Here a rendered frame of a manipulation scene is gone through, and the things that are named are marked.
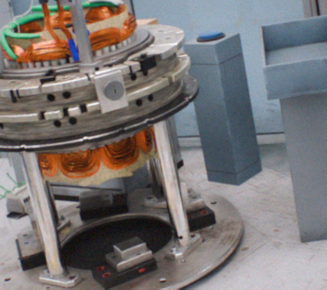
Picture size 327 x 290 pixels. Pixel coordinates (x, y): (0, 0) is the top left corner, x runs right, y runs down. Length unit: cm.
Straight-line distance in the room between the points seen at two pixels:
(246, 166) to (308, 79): 43
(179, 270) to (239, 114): 37
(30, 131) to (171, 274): 27
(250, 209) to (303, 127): 24
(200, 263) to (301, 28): 39
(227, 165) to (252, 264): 30
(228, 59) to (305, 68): 36
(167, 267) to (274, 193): 30
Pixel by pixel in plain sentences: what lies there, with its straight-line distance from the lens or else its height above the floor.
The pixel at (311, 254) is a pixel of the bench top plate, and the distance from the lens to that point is 118.
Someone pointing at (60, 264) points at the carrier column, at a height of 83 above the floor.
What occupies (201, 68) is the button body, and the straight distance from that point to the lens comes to 140.
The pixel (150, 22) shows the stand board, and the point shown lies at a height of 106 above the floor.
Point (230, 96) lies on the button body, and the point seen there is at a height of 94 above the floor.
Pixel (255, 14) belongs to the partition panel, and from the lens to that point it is 348.
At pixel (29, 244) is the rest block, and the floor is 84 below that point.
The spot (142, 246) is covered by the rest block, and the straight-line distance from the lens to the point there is 116.
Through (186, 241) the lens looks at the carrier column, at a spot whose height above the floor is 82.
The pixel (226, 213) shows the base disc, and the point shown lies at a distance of 129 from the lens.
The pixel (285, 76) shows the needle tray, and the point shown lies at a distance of 105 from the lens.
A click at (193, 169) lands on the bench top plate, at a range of 155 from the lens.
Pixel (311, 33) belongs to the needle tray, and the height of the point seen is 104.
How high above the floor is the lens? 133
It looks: 17 degrees down
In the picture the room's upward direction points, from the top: 11 degrees counter-clockwise
